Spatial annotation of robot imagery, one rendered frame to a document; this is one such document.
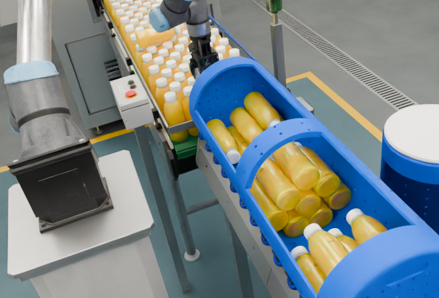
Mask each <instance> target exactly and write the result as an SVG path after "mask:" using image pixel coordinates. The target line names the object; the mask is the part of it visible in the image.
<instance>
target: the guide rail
mask: <svg viewBox="0 0 439 298"><path fill-rule="evenodd" d="M101 4H102V6H103V8H104V10H105V12H106V14H107V16H108V18H109V20H110V21H112V25H113V27H114V29H115V31H116V33H117V35H118V37H119V39H120V41H121V43H122V45H123V47H124V49H125V51H126V52H127V55H128V56H130V58H131V61H132V64H133V67H134V68H135V70H136V72H137V74H138V76H139V78H140V80H141V82H142V84H143V86H144V88H145V90H146V92H147V94H148V95H149V97H150V99H151V101H152V103H153V105H154V107H156V108H157V110H158V113H159V117H160V118H161V121H162V122H163V125H164V126H165V129H166V130H167V133H168V134H170V133H171V132H170V129H169V126H168V124H167V122H166V121H165V119H164V117H163V115H162V113H161V111H160V109H159V107H158V105H157V103H156V101H155V99H154V98H153V96H152V94H151V92H150V90H149V88H148V86H147V85H146V83H145V81H144V79H143V77H142V75H141V73H140V71H139V69H138V67H137V65H136V64H135V62H134V60H133V58H132V56H131V54H130V52H129V51H128V49H127V47H126V45H125V43H124V41H123V39H122V37H121V35H120V33H119V31H118V30H117V28H116V26H115V24H114V22H113V20H112V18H111V17H110V14H109V13H108V11H107V9H106V7H105V5H104V3H103V1H102V0H101Z"/></svg>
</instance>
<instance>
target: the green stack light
mask: <svg viewBox="0 0 439 298"><path fill-rule="evenodd" d="M265 1H266V8H267V11H268V12H278V11H281V10H282V9H283V6H282V0H265Z"/></svg>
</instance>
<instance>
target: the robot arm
mask: <svg viewBox="0 0 439 298"><path fill-rule="evenodd" d="M54 1H55V0H18V28H17V62H16V65H15V66H13V67H11V68H9V69H7V70H6V71H5V73H4V75H3V76H4V79H5V81H4V84H6V87H7V91H8V96H9V115H8V122H9V124H10V126H11V128H12V130H13V131H14V132H15V133H16V134H17V135H18V136H20V151H19V160H21V159H25V158H28V157H31V156H35V155H38V154H41V153H44V152H47V151H51V150H54V149H56V148H60V147H63V146H66V145H69V144H72V143H76V142H79V140H80V139H84V140H86V138H85V136H84V135H83V134H82V132H81V130H79V128H78V127H77V125H76V124H75V123H74V122H73V119H72V117H71V113H70V111H69V107H68V104H67V101H66V98H65V94H64V92H63V88H62V86H61V82H60V79H59V76H58V74H59V73H58V72H57V70H56V67H55V65H54V64H53V63H52V3H53V2H54ZM148 17H149V21H150V24H151V26H152V27H153V28H154V29H155V30H156V31H157V32H159V33H162V32H164V31H167V30H171V29H172V28H174V27H176V26H178V25H180V24H183V23H185V22H186V26H187V32H188V35H189V38H190V40H191V41H192V42H191V43H190V44H189V45H188V48H189V52H191V54H190V55H191V56H192V57H191V58H190V59H189V60H190V62H189V69H190V71H191V74H192V75H193V77H194V79H195V81H196V79H198V77H199V76H200V74H201V73H202V72H203V71H204V70H205V69H207V68H208V67H209V66H211V65H212V64H214V63H215V62H217V61H219V56H218V53H217V52H216V51H215V50H214V49H213V47H210V42H211V39H210V38H211V36H212V34H211V27H210V23H212V21H211V20H209V15H208V7H207V2H206V0H162V2H161V4H160V5H159V6H158V7H155V8H153V9H151V10H150V11H149V14H148Z"/></svg>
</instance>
